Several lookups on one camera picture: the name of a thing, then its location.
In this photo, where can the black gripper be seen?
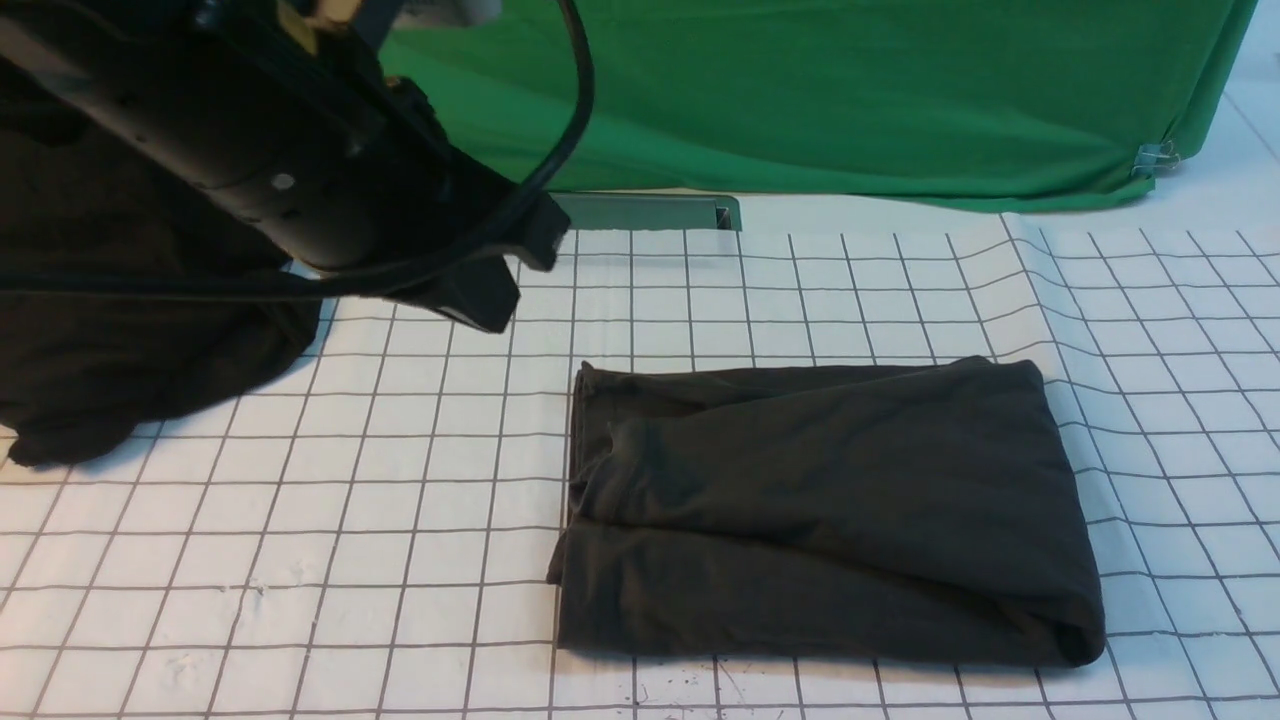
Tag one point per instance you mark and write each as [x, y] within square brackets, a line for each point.
[428, 226]

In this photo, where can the dark gray long-sleeve shirt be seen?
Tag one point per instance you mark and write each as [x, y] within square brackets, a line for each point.
[923, 514]

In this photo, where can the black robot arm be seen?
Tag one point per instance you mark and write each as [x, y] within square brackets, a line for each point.
[279, 112]

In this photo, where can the white grid paper mat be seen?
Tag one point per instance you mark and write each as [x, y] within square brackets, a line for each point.
[367, 538]

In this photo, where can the black crumpled cloth pile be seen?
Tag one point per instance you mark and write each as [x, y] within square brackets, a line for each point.
[79, 374]

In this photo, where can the green backdrop cloth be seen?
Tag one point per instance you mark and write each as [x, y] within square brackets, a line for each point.
[975, 105]

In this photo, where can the silver binder clip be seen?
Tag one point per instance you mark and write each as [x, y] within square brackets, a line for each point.
[1154, 159]

